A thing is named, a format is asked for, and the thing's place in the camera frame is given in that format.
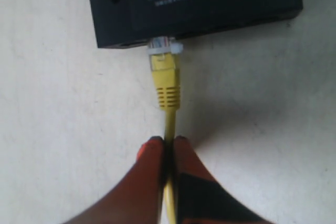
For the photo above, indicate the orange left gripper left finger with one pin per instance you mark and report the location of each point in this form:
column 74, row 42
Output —
column 137, row 197

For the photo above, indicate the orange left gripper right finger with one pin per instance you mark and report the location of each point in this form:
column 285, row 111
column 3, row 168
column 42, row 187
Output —
column 200, row 198

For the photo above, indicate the black network switch box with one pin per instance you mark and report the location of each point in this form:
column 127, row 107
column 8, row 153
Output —
column 131, row 23

